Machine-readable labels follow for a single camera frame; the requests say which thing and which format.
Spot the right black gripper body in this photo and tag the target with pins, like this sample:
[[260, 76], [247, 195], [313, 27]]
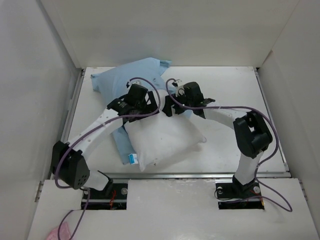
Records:
[[182, 99]]

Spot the white pillow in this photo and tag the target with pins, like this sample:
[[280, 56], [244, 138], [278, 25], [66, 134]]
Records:
[[158, 137]]

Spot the light blue pillowcase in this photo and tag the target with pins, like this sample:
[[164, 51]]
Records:
[[112, 84]]

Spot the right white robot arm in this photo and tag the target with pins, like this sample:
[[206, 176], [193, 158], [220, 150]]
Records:
[[251, 127]]

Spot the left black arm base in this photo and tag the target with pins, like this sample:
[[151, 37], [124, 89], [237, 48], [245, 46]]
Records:
[[114, 198]]

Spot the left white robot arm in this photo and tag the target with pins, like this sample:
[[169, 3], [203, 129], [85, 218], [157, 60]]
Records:
[[69, 159]]

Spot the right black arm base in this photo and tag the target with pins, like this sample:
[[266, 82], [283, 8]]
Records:
[[232, 195]]

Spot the blue white pillow tag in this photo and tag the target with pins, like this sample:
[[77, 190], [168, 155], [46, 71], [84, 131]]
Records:
[[133, 159]]

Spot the pink cloth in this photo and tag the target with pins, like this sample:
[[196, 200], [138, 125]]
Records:
[[64, 233]]

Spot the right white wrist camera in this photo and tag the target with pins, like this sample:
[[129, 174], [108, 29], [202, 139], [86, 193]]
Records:
[[179, 87]]

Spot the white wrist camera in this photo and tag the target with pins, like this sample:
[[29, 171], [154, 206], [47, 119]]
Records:
[[131, 82], [179, 87]]

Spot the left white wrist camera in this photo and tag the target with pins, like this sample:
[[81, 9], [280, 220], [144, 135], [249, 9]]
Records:
[[131, 82]]

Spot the aluminium left rail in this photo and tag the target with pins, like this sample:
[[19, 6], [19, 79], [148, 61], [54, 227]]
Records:
[[70, 107]]

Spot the aluminium rail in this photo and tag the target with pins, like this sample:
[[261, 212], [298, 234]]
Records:
[[70, 107], [136, 176]]

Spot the aluminium front rail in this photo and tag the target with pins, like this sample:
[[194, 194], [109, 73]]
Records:
[[136, 176]]

